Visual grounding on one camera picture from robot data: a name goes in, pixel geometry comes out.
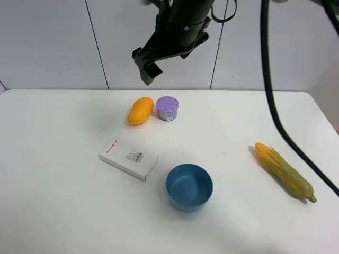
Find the purple lidded round container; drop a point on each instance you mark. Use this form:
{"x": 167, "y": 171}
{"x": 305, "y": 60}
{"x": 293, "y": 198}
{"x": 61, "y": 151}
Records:
{"x": 167, "y": 107}

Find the blue bowl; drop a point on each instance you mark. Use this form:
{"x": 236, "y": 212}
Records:
{"x": 189, "y": 187}

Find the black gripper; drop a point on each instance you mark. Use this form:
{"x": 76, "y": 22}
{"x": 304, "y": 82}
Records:
{"x": 179, "y": 27}

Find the white cardboard box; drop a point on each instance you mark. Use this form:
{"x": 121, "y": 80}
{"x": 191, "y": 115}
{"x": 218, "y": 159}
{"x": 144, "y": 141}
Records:
{"x": 131, "y": 157}

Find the orange toy mango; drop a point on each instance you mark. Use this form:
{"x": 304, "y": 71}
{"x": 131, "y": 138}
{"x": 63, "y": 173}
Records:
{"x": 140, "y": 111}

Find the yellow green toy corn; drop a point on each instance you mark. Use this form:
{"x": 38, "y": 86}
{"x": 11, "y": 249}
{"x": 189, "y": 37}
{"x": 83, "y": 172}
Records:
{"x": 290, "y": 178}

